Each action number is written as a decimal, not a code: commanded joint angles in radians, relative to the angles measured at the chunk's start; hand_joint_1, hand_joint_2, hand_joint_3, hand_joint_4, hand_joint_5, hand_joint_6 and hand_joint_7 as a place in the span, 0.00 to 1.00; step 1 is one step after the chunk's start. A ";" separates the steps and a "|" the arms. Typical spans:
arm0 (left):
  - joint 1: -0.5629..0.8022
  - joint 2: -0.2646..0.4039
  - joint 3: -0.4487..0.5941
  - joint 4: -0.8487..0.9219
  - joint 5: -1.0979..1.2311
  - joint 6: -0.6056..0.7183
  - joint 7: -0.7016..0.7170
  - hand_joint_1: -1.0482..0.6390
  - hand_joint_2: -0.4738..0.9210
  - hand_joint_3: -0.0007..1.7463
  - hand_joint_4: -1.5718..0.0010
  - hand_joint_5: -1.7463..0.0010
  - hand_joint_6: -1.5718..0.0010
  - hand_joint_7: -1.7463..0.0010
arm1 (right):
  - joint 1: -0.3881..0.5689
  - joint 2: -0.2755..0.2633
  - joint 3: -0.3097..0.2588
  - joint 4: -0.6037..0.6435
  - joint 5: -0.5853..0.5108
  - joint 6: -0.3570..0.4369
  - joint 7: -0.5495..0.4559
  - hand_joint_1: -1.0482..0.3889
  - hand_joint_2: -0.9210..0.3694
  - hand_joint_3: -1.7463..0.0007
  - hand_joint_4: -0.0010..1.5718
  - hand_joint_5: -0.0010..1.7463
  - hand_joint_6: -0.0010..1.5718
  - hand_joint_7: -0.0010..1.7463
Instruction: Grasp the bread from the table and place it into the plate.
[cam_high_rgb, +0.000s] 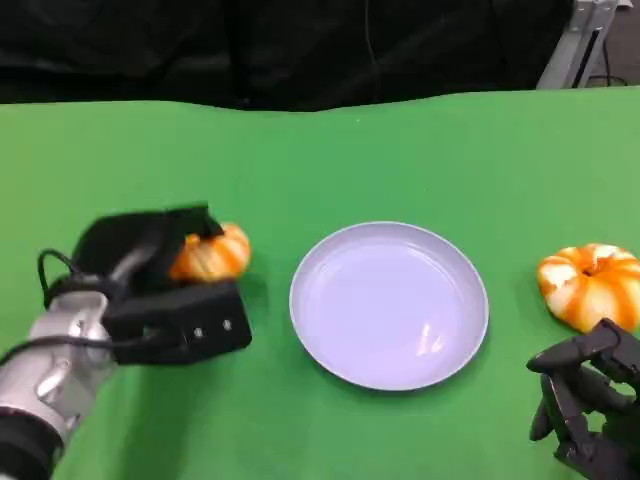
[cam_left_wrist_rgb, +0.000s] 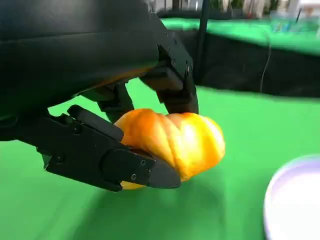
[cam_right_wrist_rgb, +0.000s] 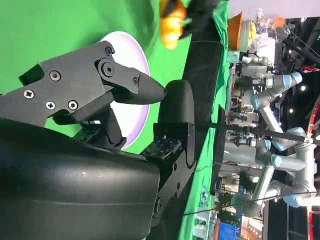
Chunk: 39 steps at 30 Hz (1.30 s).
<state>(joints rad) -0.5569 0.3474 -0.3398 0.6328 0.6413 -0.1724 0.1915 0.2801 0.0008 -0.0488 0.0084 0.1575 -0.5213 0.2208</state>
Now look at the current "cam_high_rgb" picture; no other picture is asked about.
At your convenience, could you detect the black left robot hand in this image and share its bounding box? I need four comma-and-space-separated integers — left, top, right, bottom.
72, 202, 225, 301

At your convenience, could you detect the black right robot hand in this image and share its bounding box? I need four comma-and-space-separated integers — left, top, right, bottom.
525, 317, 640, 480

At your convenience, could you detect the orange and white bread roll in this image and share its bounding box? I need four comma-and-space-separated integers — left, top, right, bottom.
167, 222, 253, 285
536, 243, 640, 335

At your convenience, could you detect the black backdrop curtain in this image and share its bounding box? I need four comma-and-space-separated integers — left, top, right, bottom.
0, 0, 576, 113

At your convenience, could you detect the green cloth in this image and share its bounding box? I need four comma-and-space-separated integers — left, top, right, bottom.
0, 85, 640, 480

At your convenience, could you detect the lilac plate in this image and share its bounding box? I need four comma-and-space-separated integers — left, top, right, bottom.
288, 221, 490, 392

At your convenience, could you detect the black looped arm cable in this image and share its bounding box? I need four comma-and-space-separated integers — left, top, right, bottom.
36, 248, 109, 301

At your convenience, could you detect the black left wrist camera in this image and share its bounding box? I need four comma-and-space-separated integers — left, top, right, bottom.
103, 281, 254, 367

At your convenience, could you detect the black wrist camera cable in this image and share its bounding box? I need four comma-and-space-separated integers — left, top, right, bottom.
0, 334, 166, 366

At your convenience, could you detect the black floor cable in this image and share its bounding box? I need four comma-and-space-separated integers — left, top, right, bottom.
587, 34, 630, 87

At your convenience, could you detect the grey metal frame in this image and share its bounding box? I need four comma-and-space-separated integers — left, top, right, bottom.
535, 0, 620, 91

